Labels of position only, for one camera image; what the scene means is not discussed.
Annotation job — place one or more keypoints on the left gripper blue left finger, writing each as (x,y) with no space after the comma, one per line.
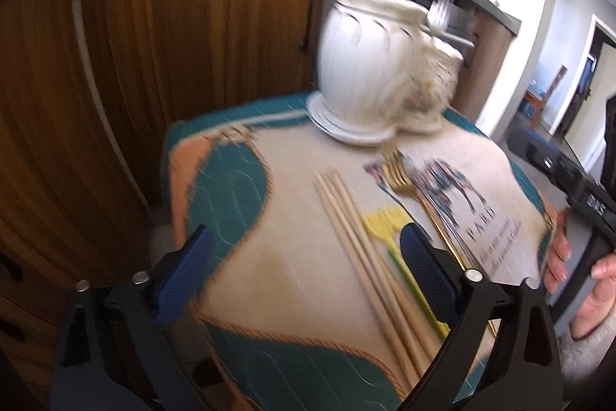
(113,353)

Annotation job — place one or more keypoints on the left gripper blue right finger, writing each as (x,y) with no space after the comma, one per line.
(523,370)

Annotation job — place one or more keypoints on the gold fork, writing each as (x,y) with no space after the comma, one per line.
(401,183)

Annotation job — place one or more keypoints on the wooden chopstick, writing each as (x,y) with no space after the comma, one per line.
(393,300)
(367,276)
(429,339)

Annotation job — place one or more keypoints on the yellow plastic utensil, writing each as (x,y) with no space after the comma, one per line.
(386,226)

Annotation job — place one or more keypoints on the silver fork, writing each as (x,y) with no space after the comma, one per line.
(439,14)

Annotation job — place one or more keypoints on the wooden kitchen cabinet door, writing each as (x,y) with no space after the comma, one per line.
(156,62)

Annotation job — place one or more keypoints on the person's right hand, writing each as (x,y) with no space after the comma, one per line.
(600,302)

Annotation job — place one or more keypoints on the wooden chair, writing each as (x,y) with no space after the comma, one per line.
(538,99)

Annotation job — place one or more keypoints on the printed quilted table mat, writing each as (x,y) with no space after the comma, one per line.
(305,300)

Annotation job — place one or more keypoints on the cream ceramic utensil holder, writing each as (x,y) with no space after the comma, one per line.
(378,64)

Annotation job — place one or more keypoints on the cream ceramic holder saucer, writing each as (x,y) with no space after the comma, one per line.
(342,130)

